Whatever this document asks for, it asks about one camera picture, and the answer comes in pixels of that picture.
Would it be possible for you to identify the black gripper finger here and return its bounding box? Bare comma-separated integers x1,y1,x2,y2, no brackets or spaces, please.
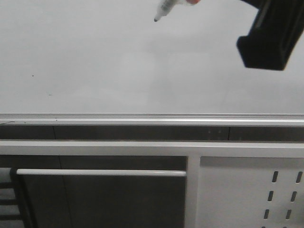
237,0,304,71

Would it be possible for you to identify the red round magnet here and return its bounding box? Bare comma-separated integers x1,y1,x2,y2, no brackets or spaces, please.
186,0,200,5

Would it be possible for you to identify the white black-tip whiteboard marker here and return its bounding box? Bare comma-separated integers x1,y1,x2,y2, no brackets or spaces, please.
154,0,190,22

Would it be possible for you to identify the white whiteboard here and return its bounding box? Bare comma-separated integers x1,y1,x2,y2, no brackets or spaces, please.
0,0,304,126

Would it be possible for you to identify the white perforated pegboard panel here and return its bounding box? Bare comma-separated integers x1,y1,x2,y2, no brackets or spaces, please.
197,157,304,228

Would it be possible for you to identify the grey striped fabric panel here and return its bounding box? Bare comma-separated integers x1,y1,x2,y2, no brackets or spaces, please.
0,168,24,228

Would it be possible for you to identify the white metal stand frame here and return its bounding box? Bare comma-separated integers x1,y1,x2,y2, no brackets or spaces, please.
0,140,304,228

